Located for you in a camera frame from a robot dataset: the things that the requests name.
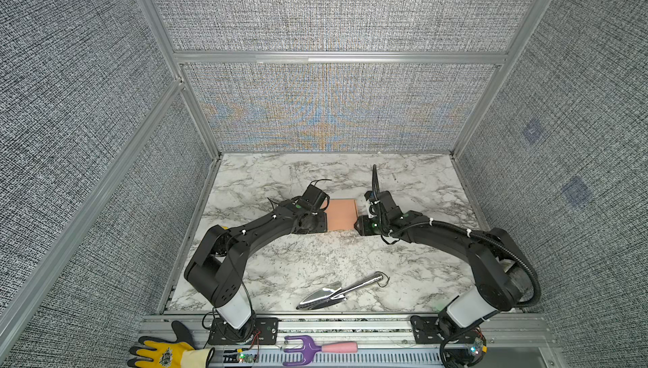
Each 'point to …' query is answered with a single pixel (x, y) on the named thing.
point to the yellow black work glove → (159, 353)
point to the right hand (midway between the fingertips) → (358, 224)
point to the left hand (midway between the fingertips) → (321, 226)
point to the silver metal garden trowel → (335, 292)
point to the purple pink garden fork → (310, 348)
